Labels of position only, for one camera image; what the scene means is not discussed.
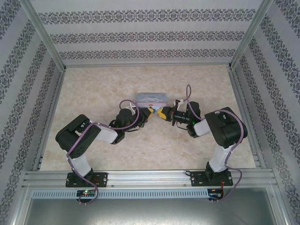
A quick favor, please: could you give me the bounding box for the blue cartoon print tin box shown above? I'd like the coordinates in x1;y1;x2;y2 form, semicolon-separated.
135;92;169;108

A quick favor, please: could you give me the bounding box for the left controller board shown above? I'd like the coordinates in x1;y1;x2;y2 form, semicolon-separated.
76;189;97;205

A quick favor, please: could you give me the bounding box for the controller board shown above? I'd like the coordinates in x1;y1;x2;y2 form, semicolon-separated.
207;187;225;203
76;189;97;205

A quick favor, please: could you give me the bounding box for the right controller board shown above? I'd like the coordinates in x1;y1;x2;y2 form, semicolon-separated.
207;187;225;203

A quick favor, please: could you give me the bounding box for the grey metal panel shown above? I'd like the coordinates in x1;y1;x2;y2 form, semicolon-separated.
23;198;285;225

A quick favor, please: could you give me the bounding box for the aluminium side rail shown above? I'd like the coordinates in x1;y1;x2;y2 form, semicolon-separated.
31;69;68;172
228;69;267;169

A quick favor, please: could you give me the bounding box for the aluminium mounting rail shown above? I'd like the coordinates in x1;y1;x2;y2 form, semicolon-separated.
22;170;274;188

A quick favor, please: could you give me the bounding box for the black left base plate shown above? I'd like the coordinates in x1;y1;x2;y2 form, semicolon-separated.
66;172;108;188

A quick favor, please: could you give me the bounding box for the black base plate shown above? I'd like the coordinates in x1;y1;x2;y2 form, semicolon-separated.
66;172;108;188
190;171;234;188

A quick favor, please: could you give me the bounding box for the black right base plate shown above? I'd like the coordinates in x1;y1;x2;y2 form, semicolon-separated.
190;171;234;188

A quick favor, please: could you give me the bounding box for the slotted grey cable duct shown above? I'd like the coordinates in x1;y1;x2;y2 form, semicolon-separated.
31;188;210;200

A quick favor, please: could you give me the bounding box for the aluminium frame post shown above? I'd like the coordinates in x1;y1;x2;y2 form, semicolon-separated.
227;0;275;71
20;0;68;72

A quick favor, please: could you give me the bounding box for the aluminium frame profile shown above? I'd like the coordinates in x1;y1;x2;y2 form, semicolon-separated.
9;185;32;225
267;187;291;225

